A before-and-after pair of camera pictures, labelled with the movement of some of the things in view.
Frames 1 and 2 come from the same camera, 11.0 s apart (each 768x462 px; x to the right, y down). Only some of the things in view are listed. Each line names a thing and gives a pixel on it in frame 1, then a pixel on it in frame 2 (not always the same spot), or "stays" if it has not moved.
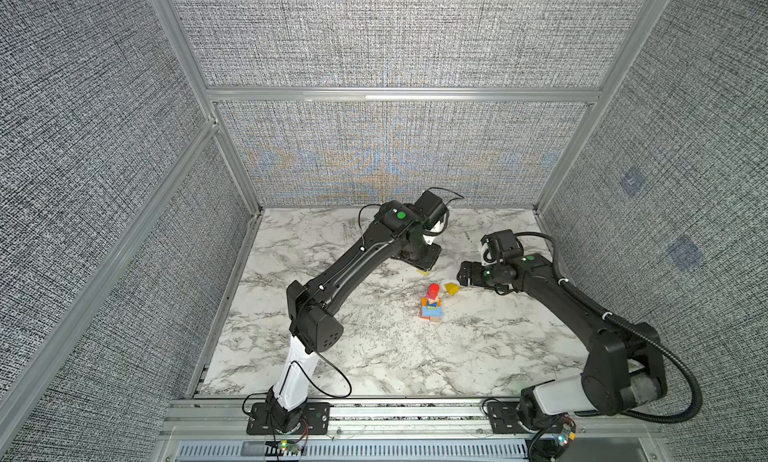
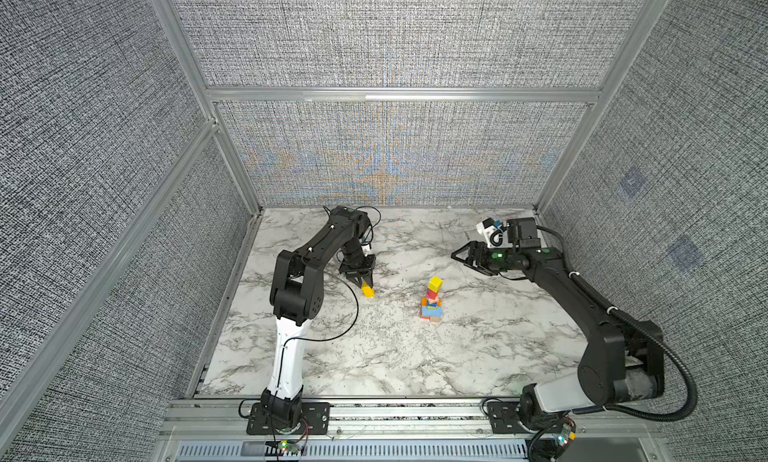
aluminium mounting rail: [182, 419] stays
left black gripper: [428, 262] -> [365, 271]
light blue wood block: [426, 312] stays
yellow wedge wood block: [452, 288] -> [367, 291]
